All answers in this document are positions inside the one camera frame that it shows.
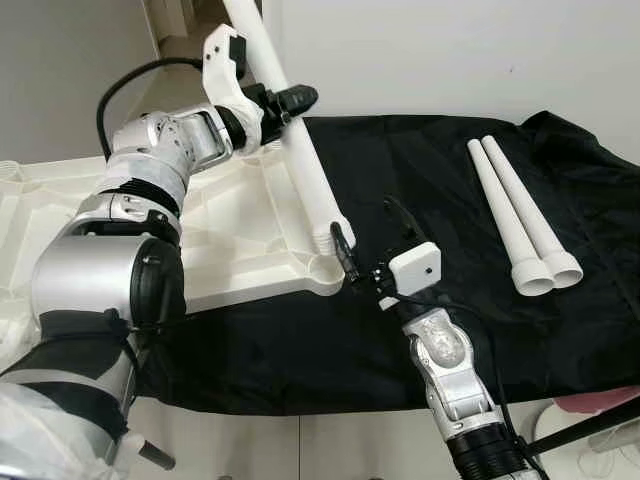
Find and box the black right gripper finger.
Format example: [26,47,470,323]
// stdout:
[383,195,422,248]
[330,221,359,287]

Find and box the white plastic children table top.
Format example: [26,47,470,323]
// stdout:
[0,145,351,346]

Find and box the black shiny table cloth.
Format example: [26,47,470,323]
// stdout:
[130,110,640,416]

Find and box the pink cloth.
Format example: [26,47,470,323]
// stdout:
[555,390,636,413]

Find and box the black metal table leg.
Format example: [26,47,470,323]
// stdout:
[135,440,178,471]
[525,395,640,456]

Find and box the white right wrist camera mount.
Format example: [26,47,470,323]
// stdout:
[388,240,443,298]

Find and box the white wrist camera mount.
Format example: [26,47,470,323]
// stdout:
[200,25,266,156]
[388,240,443,298]

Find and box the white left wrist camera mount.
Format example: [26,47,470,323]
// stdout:
[200,25,266,156]

